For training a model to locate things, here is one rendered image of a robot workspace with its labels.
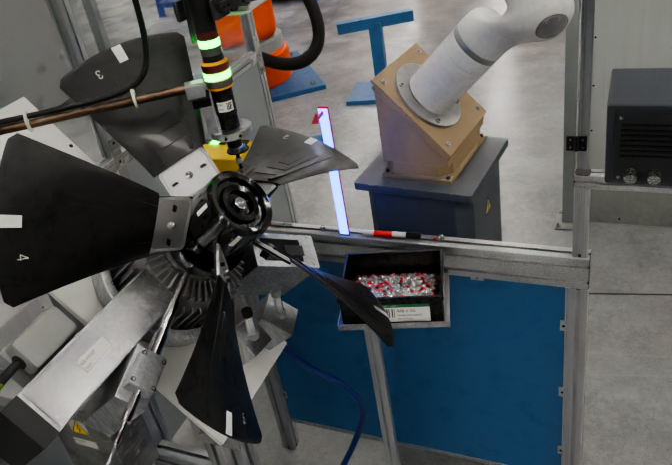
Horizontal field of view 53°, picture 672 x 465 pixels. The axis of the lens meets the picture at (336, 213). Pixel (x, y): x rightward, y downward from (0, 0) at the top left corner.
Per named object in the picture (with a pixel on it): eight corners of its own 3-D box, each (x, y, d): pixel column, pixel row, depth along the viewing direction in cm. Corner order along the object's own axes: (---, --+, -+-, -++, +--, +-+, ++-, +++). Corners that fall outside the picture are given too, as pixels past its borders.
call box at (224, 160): (194, 194, 169) (183, 156, 164) (215, 174, 177) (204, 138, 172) (250, 198, 163) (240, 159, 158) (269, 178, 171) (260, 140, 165)
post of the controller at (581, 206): (571, 257, 142) (574, 174, 132) (573, 249, 145) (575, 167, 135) (587, 258, 141) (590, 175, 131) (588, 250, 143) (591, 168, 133)
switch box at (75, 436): (104, 440, 151) (69, 368, 140) (159, 454, 145) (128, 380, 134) (77, 473, 144) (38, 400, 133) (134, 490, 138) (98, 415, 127)
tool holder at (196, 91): (200, 148, 110) (184, 92, 105) (198, 132, 116) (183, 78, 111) (255, 136, 111) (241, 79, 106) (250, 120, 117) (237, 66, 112)
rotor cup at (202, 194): (152, 250, 109) (190, 211, 101) (178, 188, 119) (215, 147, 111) (228, 292, 114) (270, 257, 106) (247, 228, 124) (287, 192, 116)
